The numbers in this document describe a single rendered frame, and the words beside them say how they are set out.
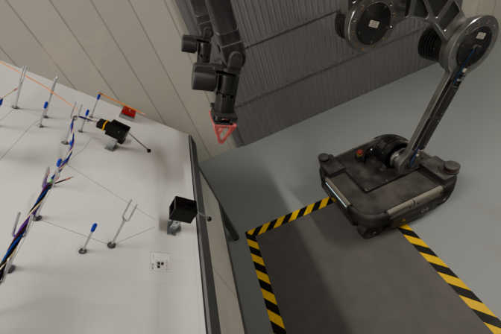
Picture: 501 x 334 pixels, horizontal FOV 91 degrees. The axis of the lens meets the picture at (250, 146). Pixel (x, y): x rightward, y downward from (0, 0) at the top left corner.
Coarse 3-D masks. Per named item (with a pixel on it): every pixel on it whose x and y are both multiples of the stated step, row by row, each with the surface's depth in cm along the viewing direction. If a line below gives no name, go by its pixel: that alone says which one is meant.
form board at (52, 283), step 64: (0, 64) 86; (0, 128) 65; (64, 128) 78; (0, 192) 52; (64, 192) 60; (128, 192) 71; (192, 192) 87; (0, 256) 44; (64, 256) 49; (128, 256) 56; (192, 256) 66; (0, 320) 38; (64, 320) 41; (128, 320) 46; (192, 320) 53
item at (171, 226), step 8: (176, 200) 65; (184, 200) 67; (192, 200) 68; (176, 208) 63; (184, 208) 64; (192, 208) 66; (176, 216) 64; (184, 216) 65; (192, 216) 66; (168, 224) 69; (176, 224) 67; (168, 232) 68
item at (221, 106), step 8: (216, 96) 70; (232, 96) 69; (216, 104) 70; (224, 104) 69; (232, 104) 70; (216, 112) 70; (224, 112) 70; (232, 112) 72; (216, 120) 68; (232, 120) 70
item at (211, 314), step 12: (192, 144) 117; (192, 156) 107; (192, 168) 99; (192, 180) 94; (204, 228) 79; (204, 240) 74; (204, 252) 69; (204, 264) 65; (204, 276) 63; (204, 288) 60; (204, 300) 58; (216, 300) 63; (204, 312) 56; (216, 312) 60; (216, 324) 57
